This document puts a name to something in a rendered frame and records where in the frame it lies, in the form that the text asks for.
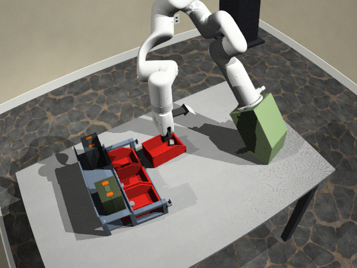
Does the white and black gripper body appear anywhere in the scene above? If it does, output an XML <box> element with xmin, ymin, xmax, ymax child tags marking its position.
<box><xmin>152</xmin><ymin>107</ymin><xmax>174</xmax><ymax>136</ymax></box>

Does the olive green case with orange latches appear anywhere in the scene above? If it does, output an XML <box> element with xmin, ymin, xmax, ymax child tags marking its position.
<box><xmin>94</xmin><ymin>176</ymin><xmax>126</xmax><ymax>215</ymax></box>

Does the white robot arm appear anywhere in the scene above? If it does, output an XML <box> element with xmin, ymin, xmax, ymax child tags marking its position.
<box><xmin>137</xmin><ymin>0</ymin><xmax>265</xmax><ymax>113</ymax></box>

